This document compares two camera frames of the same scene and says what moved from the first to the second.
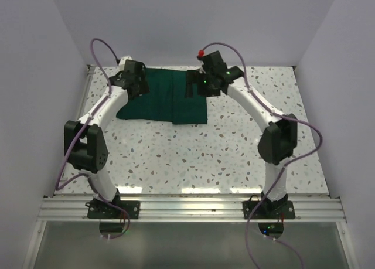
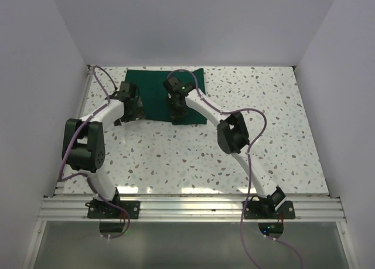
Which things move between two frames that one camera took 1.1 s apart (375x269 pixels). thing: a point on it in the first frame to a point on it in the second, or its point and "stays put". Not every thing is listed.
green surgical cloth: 166,100 stays put
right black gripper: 194,77 to 175,114
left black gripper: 144,88 to 140,115
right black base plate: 269,210 stays put
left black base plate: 99,210 stays put
